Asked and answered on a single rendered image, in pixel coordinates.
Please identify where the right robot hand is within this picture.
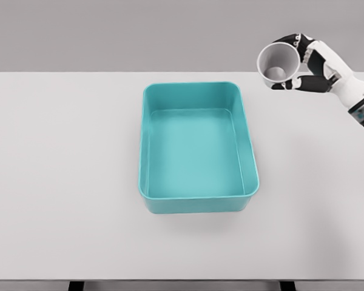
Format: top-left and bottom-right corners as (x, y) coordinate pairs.
(271, 32), (359, 94)

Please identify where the white paper cup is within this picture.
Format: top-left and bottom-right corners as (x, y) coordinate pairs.
(257, 42), (302, 84)

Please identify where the teal rectangular plastic basket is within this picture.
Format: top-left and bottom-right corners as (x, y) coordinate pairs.
(138, 81), (260, 215)

